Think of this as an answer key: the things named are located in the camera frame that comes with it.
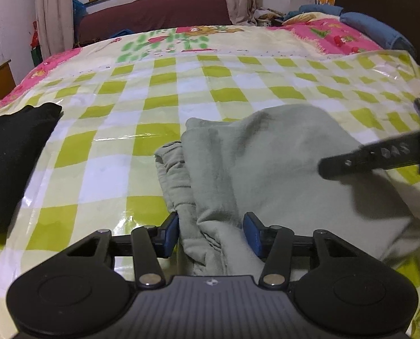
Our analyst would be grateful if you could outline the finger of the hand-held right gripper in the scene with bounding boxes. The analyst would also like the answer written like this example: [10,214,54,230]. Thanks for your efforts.
[319,147,375,181]

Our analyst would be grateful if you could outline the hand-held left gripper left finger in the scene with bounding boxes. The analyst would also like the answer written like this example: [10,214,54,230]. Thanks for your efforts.
[66,212,180,287]

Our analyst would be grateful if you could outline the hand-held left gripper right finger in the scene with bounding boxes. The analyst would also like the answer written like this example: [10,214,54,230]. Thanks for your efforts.
[243,212,359,287]

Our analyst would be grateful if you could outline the grey-green pants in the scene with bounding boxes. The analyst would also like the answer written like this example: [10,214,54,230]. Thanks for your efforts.
[154,104,420,276]

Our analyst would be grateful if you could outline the blue pillow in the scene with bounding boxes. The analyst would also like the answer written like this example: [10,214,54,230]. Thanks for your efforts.
[339,12,415,55]

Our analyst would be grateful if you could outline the blue folded blanket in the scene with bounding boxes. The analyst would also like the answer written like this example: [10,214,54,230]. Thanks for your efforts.
[298,4,343,17]

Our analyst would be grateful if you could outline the bedside clutter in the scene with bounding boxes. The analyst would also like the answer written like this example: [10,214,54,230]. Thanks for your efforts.
[254,9,285,27]

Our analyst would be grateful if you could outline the black folded cloth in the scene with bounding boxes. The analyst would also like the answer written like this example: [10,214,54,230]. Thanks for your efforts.
[0,102,63,235]

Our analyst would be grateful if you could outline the maroon window seat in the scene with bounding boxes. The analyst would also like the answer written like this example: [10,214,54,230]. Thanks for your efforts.
[76,0,232,45]

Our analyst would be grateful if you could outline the blue plastic bag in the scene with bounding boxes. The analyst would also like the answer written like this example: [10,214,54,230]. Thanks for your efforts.
[72,0,88,43]

